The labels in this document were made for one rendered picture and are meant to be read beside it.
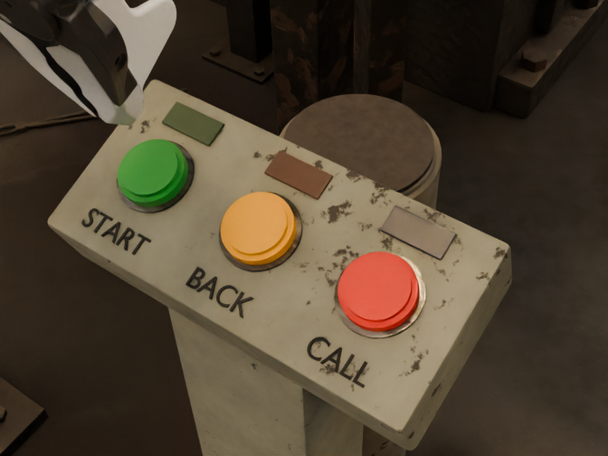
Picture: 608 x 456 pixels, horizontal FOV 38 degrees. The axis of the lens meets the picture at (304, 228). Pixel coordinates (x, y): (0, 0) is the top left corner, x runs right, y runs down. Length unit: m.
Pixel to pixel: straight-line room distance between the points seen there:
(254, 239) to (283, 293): 0.03
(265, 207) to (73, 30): 0.16
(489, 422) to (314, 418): 0.59
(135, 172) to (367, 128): 0.21
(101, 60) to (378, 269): 0.17
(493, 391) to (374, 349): 0.70
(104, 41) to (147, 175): 0.15
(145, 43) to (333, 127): 0.25
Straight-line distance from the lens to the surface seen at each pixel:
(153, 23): 0.43
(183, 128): 0.52
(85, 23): 0.36
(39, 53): 0.43
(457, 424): 1.11
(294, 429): 0.54
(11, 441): 1.13
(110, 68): 0.38
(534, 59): 1.45
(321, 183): 0.48
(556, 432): 1.12
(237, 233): 0.47
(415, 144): 0.64
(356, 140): 0.64
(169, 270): 0.49
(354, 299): 0.44
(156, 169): 0.50
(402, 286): 0.44
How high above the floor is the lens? 0.96
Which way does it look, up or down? 48 degrees down
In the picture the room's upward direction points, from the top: 2 degrees counter-clockwise
